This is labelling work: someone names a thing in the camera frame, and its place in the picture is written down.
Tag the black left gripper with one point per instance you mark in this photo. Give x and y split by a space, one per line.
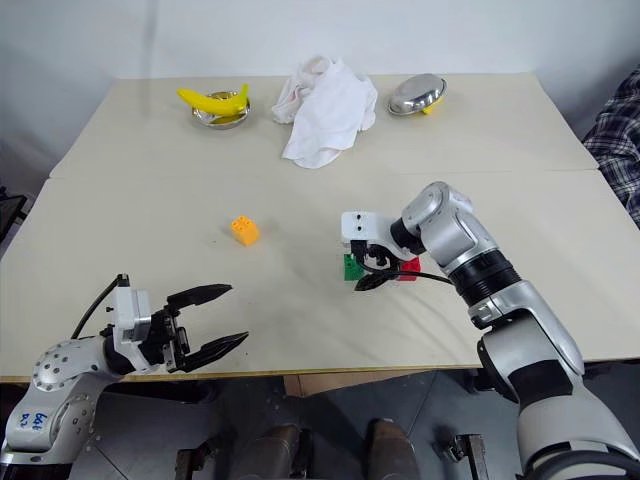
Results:
167 340

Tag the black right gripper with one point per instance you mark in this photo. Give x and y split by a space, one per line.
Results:
372 257

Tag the green toy brick cube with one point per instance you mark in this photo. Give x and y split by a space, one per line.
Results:
351 270

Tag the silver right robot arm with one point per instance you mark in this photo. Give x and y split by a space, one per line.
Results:
515 320

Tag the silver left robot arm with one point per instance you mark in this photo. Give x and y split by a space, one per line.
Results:
60 395

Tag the red toy brick cube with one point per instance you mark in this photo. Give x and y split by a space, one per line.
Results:
411 267

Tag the orange toy brick cube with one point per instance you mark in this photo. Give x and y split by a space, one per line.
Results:
244 231

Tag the brown board under table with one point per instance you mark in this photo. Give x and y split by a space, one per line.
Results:
350 382

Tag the dark rounded shape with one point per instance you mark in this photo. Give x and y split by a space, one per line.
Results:
392 452
275 455

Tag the white crumpled cloth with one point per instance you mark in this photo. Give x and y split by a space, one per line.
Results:
327 110

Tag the yellow item under bowl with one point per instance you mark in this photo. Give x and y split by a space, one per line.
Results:
430 110

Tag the overturned steel bowl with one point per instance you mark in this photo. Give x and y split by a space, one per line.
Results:
415 95

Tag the steel bowl holding banana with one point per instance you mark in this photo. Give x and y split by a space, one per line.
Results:
222 122

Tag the yellow banana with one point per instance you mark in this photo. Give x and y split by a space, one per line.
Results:
215 102

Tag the black object beside table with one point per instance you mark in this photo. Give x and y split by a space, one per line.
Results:
11 212

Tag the blue plaid fabric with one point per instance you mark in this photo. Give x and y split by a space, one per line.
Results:
617 145

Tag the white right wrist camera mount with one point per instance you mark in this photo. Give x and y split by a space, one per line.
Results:
362 227

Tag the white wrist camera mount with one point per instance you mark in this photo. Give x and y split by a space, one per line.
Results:
362 227
131 312

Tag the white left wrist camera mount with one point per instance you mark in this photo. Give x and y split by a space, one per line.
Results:
131 312

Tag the metal bracket under table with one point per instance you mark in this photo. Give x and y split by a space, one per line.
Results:
462 455
192 460

